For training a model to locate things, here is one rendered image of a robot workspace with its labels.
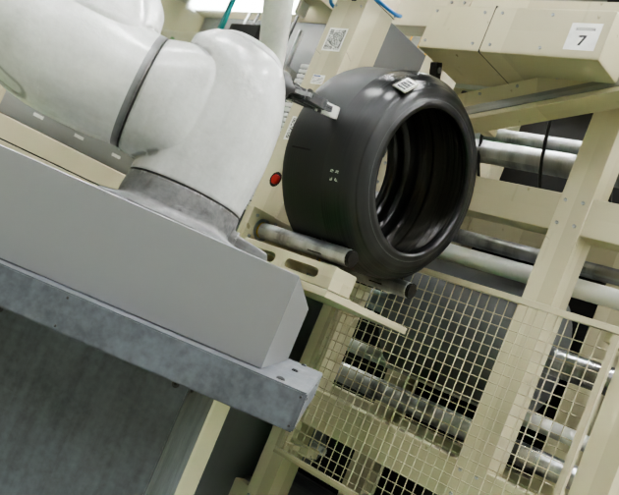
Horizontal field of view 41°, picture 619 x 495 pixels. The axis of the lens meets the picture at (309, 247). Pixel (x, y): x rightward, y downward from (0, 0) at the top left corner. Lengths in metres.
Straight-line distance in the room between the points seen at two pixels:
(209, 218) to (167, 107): 0.14
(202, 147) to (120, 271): 0.21
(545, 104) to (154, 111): 1.66
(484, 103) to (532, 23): 0.28
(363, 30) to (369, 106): 0.50
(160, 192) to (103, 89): 0.14
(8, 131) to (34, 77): 1.17
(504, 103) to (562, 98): 0.18
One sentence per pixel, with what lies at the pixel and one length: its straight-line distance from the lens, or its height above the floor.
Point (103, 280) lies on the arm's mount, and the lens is 0.88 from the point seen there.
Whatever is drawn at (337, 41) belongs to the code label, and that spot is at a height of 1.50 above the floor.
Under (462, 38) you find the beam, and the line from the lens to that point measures 2.59.
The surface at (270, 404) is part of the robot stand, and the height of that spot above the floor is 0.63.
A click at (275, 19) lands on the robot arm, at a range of 1.61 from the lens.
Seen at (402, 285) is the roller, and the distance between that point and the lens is 2.26.
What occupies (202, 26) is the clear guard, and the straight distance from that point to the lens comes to 2.54.
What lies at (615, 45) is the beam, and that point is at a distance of 2.41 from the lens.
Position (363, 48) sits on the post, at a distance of 2.50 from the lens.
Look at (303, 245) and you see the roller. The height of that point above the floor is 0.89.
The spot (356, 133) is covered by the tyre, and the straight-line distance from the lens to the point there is 2.01.
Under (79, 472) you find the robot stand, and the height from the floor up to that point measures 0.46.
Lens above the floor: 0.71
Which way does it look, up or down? 5 degrees up
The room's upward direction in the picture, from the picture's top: 23 degrees clockwise
